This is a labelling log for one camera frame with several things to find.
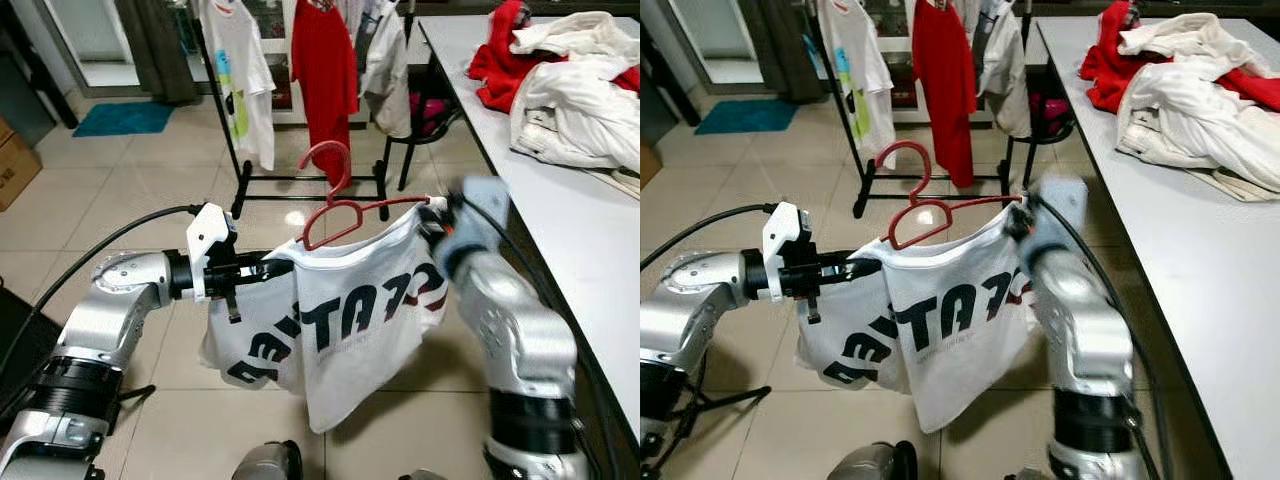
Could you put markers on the cream crumpled garment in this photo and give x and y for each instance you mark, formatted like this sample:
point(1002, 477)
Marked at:
point(580, 35)
point(1180, 35)

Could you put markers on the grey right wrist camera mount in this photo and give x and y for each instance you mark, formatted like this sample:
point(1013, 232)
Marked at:
point(1060, 210)
point(480, 215)

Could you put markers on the brown cardboard box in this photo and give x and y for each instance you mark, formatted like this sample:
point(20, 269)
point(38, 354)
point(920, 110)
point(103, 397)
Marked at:
point(648, 165)
point(15, 170)

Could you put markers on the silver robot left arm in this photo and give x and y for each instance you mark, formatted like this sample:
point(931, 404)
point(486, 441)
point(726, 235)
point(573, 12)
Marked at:
point(110, 310)
point(690, 310)

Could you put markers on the beige hanging jacket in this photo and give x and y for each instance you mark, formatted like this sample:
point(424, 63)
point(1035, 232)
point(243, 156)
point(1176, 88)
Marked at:
point(385, 80)
point(1005, 80)

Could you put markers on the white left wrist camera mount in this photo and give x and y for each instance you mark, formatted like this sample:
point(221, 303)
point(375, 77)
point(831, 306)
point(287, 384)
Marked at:
point(208, 235)
point(783, 235)

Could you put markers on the grey curtain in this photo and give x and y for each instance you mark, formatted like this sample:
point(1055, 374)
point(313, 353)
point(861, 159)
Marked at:
point(780, 45)
point(155, 50)

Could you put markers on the white t-shirt black print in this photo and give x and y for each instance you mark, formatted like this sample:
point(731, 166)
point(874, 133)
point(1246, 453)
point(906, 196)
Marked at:
point(350, 370)
point(940, 380)

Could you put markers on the red plastic hanger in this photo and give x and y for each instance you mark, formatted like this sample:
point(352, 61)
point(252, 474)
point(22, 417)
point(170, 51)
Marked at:
point(390, 203)
point(970, 203)

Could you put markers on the teal floor mat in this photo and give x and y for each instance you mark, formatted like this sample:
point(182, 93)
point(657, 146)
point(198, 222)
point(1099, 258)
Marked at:
point(125, 118)
point(745, 116)

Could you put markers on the red t-shirt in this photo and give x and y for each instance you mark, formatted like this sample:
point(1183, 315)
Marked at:
point(945, 80)
point(325, 80)

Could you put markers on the glass sliding door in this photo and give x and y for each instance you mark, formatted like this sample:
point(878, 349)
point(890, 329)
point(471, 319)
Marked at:
point(715, 35)
point(90, 35)

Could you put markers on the red hoodie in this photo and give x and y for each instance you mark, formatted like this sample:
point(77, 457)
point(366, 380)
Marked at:
point(495, 75)
point(1105, 75)

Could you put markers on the steel and black clothes rack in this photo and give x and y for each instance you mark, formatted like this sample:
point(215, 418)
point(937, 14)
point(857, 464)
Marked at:
point(863, 200)
point(240, 200)

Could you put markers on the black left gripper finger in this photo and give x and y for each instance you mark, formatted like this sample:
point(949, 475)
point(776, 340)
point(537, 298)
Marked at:
point(860, 270)
point(277, 270)

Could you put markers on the long white table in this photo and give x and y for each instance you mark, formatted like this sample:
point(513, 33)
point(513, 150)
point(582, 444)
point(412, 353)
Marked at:
point(560, 250)
point(1200, 300)

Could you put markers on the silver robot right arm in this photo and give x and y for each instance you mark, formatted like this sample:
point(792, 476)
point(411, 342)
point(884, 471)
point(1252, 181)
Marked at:
point(520, 340)
point(1080, 340)

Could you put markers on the beige folded jacket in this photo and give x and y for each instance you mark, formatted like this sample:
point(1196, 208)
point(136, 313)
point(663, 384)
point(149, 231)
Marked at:
point(580, 120)
point(1190, 120)

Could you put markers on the white t-shirt colourful print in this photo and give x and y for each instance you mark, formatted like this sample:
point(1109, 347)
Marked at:
point(245, 90)
point(865, 90)

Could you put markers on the black table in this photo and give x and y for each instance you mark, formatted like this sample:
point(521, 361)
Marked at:
point(675, 80)
point(50, 85)

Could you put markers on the black folding chair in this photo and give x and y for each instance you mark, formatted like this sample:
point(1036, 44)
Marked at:
point(655, 390)
point(15, 340)

